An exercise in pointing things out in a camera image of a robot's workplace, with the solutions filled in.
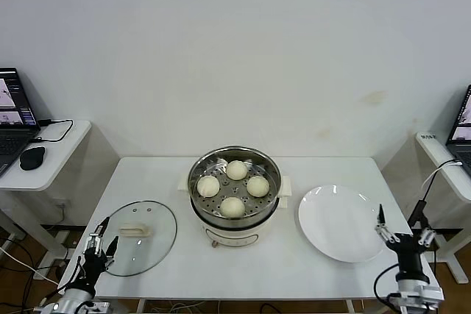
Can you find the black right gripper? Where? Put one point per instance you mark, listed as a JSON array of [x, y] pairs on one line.
[[409, 251]]

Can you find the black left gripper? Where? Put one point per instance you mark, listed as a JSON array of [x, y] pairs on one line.
[[93, 266]]

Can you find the round glass pot lid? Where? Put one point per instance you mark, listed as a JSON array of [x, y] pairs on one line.
[[158, 225]]

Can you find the white steamed baozi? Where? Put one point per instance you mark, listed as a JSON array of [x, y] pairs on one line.
[[208, 186], [232, 207], [257, 185], [236, 170]]

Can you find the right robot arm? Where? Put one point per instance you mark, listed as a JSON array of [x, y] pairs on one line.
[[412, 284]]

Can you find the perforated steel steamer basket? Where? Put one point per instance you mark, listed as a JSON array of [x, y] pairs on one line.
[[235, 190]]

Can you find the white floor power strip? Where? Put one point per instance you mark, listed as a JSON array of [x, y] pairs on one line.
[[48, 270]]

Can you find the large white plate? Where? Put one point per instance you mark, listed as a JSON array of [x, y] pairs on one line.
[[331, 222]]

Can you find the white rectangular table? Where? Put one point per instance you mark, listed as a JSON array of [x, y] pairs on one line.
[[147, 181]]

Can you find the white side desk with label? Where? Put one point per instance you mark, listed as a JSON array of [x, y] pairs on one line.
[[432, 146]]

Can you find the white side desk with mouse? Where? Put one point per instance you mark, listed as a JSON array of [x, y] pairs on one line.
[[55, 159]]

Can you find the small desk label sticker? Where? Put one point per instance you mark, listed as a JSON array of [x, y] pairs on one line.
[[428, 136]]

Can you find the black computer mouse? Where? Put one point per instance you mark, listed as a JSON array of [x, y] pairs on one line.
[[32, 157]]

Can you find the cream electric cooker base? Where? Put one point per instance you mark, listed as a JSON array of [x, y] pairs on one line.
[[239, 235]]

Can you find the black laptop beside mouse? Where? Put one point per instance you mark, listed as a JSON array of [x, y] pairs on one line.
[[11, 141]]

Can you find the white wall outlet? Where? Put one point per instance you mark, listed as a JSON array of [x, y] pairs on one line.
[[61, 203]]

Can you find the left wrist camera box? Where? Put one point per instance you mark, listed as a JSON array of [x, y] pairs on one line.
[[98, 307]]

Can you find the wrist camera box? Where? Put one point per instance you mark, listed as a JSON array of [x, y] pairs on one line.
[[98, 307], [432, 293]]

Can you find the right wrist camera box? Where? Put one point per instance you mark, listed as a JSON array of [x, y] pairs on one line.
[[432, 293]]

